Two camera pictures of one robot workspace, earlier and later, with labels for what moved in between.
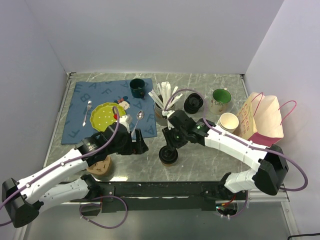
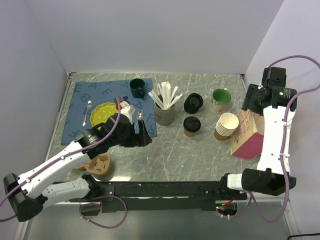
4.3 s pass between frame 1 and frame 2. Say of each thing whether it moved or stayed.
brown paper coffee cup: moved
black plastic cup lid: moved
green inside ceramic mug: stayed
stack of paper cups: stayed
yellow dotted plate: stayed
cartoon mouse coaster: stayed
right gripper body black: moved
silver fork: stayed
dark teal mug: stayed
